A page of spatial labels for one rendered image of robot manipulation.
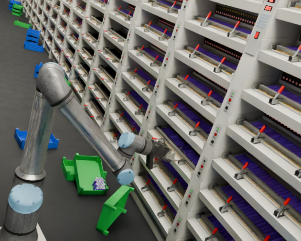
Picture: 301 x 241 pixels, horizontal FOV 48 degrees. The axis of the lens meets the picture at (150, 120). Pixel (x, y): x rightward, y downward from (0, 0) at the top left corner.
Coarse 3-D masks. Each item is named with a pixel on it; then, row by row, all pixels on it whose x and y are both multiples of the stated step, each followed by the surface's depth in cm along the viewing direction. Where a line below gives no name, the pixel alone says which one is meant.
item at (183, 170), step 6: (150, 126) 236; (156, 126) 236; (162, 126) 240; (168, 126) 242; (150, 132) 233; (150, 138) 232; (186, 144) 221; (174, 162) 203; (180, 168) 197; (186, 168) 197; (180, 174) 198; (186, 174) 192; (192, 174) 186; (186, 180) 192
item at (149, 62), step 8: (128, 48) 279; (136, 48) 280; (144, 48) 280; (152, 48) 278; (160, 48) 268; (136, 56) 264; (144, 56) 263; (152, 56) 258; (160, 56) 261; (144, 64) 252; (152, 64) 243; (160, 64) 244; (152, 72) 240
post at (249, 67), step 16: (272, 16) 150; (272, 32) 153; (288, 32) 157; (240, 64) 164; (256, 64) 157; (240, 80) 162; (240, 96) 162; (224, 112) 170; (240, 112) 167; (224, 128) 169; (208, 144) 178; (224, 144) 172; (208, 160) 176; (192, 176) 186; (208, 176) 178; (192, 208) 184
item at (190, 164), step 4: (156, 128) 235; (156, 132) 232; (160, 132) 230; (164, 136) 224; (168, 140) 220; (172, 144) 216; (172, 148) 214; (176, 148) 212; (180, 152) 208; (184, 156) 204; (188, 160) 200; (188, 164) 199; (192, 164) 196; (192, 168) 195
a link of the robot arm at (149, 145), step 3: (147, 141) 181; (150, 141) 183; (147, 144) 180; (150, 144) 181; (147, 147) 180; (150, 147) 181; (144, 150) 180; (147, 150) 180; (150, 150) 181; (141, 153) 182; (144, 153) 182; (147, 153) 182
